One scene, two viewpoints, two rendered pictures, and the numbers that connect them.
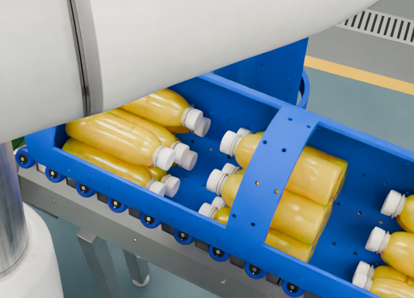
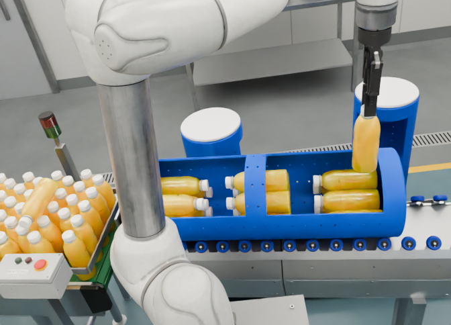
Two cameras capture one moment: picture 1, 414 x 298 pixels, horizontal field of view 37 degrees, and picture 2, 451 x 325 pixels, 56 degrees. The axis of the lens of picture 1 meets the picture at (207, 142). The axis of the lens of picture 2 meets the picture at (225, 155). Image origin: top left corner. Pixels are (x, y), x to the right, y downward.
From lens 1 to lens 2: 0.52 m
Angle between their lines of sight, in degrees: 22
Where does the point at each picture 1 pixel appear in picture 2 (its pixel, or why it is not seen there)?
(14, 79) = (210, 21)
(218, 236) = (243, 223)
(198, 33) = (244, 11)
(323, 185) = (282, 178)
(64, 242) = not seen: outside the picture
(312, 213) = (282, 193)
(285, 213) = (270, 199)
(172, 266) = (222, 273)
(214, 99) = (210, 176)
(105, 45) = (226, 12)
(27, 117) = (212, 36)
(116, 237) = not seen: hidden behind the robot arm
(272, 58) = not seen: hidden behind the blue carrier
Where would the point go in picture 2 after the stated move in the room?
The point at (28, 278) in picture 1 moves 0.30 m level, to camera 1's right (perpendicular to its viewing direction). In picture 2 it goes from (172, 234) to (284, 190)
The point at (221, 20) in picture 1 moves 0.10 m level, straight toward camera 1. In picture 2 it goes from (248, 7) to (274, 25)
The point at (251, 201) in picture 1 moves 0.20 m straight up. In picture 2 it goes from (253, 194) to (245, 140)
